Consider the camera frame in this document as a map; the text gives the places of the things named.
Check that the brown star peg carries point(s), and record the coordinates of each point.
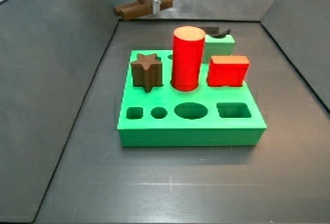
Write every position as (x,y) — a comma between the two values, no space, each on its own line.
(147,71)

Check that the black curved regrasp stand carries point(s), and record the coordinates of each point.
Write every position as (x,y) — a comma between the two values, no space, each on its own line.
(216,33)

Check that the red rectangular block peg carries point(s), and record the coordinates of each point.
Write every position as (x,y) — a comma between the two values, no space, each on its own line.
(228,70)

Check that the green shape-sorter fixture block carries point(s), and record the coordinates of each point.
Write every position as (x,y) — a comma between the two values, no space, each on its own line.
(212,116)

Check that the brown square-circle forked object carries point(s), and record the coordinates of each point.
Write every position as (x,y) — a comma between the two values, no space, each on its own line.
(139,8)

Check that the red cylinder peg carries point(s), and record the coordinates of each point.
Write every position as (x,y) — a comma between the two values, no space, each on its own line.
(187,49)

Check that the green arch peg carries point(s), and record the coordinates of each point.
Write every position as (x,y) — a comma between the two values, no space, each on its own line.
(218,47)

